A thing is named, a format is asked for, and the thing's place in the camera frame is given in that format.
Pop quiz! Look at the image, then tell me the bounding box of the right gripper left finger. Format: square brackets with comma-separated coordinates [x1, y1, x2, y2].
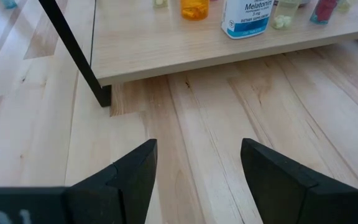
[65, 139, 158, 224]

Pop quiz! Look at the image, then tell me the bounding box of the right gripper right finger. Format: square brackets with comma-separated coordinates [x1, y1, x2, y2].
[240, 138, 358, 224]

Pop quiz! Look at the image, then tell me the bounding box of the white medicine bottle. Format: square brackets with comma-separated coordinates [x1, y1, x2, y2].
[221, 0, 275, 40]

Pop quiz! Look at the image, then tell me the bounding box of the large orange pill bottle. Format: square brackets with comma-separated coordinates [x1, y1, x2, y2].
[180, 0, 210, 22]

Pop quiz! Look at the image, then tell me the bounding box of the wooden shelf with black frame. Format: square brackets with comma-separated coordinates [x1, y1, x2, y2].
[38, 0, 358, 108]

